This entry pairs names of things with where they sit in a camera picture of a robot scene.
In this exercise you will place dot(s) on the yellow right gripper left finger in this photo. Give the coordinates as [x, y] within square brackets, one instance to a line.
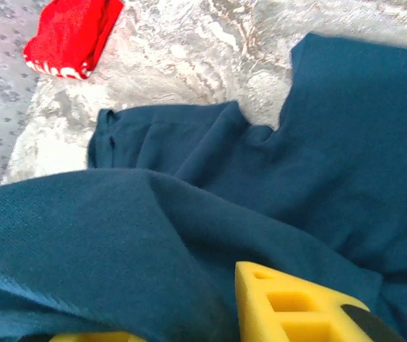
[96, 337]

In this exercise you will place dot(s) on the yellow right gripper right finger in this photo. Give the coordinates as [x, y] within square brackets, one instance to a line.
[260, 313]

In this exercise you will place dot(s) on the dark blue t-shirt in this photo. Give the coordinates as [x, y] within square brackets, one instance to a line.
[189, 231]

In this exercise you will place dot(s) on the folded red t-shirt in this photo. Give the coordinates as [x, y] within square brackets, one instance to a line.
[67, 35]

